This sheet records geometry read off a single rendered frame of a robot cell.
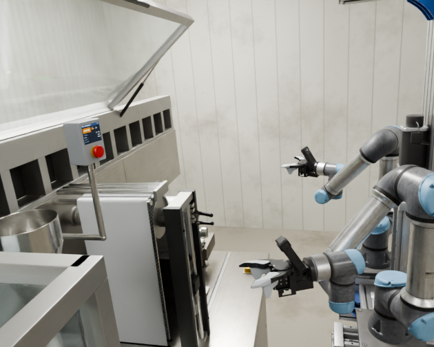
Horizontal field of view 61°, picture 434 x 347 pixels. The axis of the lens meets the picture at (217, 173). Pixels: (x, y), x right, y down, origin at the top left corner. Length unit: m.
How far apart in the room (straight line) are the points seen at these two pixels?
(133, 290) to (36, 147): 0.55
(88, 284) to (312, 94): 3.47
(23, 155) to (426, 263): 1.22
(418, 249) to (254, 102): 2.85
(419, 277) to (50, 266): 1.07
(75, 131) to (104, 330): 0.51
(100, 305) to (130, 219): 0.72
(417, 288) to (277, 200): 2.89
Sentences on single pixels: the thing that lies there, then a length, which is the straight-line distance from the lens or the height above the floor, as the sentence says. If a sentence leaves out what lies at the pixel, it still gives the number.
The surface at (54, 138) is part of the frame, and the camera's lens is 1.32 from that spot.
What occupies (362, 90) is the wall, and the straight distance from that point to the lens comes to 3.79.
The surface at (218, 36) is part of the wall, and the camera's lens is 3.92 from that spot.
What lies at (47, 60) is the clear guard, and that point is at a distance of 1.00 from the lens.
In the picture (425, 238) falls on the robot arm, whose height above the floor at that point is 1.28.
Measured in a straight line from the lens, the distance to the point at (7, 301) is 0.46.
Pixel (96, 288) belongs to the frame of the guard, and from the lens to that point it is 0.46.
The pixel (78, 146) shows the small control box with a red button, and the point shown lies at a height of 1.66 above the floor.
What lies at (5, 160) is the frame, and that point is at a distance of 1.16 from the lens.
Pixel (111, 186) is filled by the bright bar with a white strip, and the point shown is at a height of 1.46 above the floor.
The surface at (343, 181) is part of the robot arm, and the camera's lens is 1.88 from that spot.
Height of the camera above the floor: 1.81
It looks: 16 degrees down
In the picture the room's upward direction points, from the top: 5 degrees counter-clockwise
